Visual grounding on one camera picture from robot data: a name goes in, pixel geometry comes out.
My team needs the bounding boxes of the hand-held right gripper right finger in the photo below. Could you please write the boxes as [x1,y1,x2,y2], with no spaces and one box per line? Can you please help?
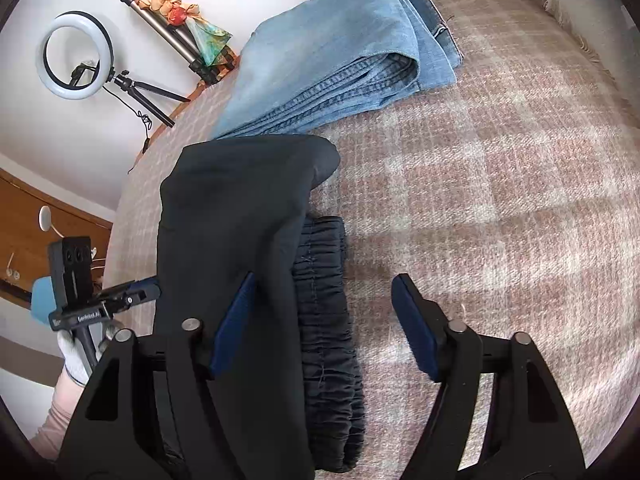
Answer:
[391,274,586,480]

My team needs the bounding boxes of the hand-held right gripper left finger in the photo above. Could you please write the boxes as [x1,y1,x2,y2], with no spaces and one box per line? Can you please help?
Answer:
[57,271,258,480]

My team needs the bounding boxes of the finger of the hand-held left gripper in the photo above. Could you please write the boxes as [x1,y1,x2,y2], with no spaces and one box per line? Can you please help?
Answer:
[102,280,162,317]

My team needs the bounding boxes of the black pants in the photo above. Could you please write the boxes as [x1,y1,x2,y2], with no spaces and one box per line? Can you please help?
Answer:
[152,135,363,480]

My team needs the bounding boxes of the person's left forearm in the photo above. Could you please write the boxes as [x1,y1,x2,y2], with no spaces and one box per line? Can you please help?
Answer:
[29,365,90,462]

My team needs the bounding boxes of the person's left hand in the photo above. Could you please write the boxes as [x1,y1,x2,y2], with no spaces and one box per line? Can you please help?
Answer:
[56,326,122,387]

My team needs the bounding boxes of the light blue object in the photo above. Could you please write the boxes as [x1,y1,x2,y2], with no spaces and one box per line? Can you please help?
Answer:
[30,276,55,327]

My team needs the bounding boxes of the white round knob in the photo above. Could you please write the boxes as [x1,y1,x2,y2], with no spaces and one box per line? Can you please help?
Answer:
[38,206,65,238]

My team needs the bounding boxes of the wooden furniture panel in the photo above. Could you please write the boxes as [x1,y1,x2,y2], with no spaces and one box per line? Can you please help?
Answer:
[0,167,115,302]

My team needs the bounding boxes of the pink plaid blanket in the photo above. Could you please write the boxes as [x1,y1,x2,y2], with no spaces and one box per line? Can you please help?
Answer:
[105,0,640,476]

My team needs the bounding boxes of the small black tripod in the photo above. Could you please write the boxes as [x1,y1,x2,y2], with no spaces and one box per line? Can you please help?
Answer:
[70,62,192,128]

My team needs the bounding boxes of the folded metal tripod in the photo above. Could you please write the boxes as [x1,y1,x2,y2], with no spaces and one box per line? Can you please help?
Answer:
[120,0,238,86]

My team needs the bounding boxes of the folded blue jeans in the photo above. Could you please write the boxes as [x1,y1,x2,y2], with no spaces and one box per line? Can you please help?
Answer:
[207,0,461,141]

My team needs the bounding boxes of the black ring light cable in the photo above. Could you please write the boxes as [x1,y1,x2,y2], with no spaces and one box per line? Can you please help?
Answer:
[102,85,153,176]

